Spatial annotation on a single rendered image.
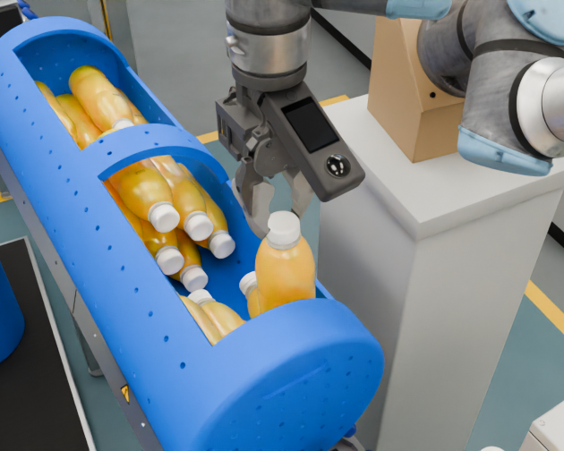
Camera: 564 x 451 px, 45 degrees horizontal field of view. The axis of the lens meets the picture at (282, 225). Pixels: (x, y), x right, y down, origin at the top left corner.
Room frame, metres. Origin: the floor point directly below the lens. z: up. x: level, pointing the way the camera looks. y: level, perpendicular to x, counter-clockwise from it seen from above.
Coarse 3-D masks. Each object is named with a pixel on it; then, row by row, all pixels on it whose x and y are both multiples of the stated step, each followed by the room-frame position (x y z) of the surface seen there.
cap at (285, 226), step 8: (272, 216) 0.56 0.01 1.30; (280, 216) 0.56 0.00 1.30; (288, 216) 0.56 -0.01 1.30; (272, 224) 0.55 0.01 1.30; (280, 224) 0.55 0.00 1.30; (288, 224) 0.54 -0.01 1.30; (296, 224) 0.54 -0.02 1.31; (272, 232) 0.53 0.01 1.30; (280, 232) 0.53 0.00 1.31; (288, 232) 0.53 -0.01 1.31; (296, 232) 0.54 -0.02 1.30; (272, 240) 0.53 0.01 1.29; (280, 240) 0.53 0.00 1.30; (288, 240) 0.53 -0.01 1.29
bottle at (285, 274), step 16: (304, 240) 0.55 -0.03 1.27; (256, 256) 0.55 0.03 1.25; (272, 256) 0.53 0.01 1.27; (288, 256) 0.53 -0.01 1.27; (304, 256) 0.53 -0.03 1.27; (256, 272) 0.53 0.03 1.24; (272, 272) 0.52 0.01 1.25; (288, 272) 0.52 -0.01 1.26; (304, 272) 0.52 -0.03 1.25; (272, 288) 0.51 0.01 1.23; (288, 288) 0.51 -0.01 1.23; (304, 288) 0.52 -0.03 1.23; (272, 304) 0.51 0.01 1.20
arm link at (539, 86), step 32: (480, 64) 0.74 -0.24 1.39; (512, 64) 0.71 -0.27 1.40; (544, 64) 0.68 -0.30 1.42; (480, 96) 0.70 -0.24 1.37; (512, 96) 0.66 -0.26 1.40; (544, 96) 0.64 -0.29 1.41; (480, 128) 0.67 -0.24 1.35; (512, 128) 0.64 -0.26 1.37; (544, 128) 0.62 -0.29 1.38; (480, 160) 0.66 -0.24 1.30; (512, 160) 0.62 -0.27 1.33; (544, 160) 0.63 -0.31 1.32
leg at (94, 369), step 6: (72, 318) 1.22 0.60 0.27; (78, 330) 1.20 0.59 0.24; (78, 336) 1.23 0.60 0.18; (84, 342) 1.21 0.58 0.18; (84, 348) 1.20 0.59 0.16; (84, 354) 1.23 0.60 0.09; (90, 354) 1.21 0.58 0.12; (90, 360) 1.21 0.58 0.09; (96, 360) 1.21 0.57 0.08; (90, 366) 1.20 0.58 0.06; (96, 366) 1.21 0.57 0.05; (90, 372) 1.21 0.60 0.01; (96, 372) 1.21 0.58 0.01; (102, 372) 1.22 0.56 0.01
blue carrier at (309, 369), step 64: (0, 64) 1.05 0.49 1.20; (64, 64) 1.17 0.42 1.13; (128, 64) 1.18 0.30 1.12; (0, 128) 0.95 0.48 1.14; (64, 128) 0.84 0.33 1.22; (128, 128) 0.82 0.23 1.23; (64, 192) 0.73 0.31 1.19; (64, 256) 0.67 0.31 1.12; (128, 256) 0.59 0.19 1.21; (128, 320) 0.51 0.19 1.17; (192, 320) 0.48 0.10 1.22; (256, 320) 0.47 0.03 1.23; (320, 320) 0.47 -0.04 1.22; (192, 384) 0.41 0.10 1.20; (256, 384) 0.40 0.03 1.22; (320, 384) 0.44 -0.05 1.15; (192, 448) 0.36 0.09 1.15; (256, 448) 0.39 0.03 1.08; (320, 448) 0.44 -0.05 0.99
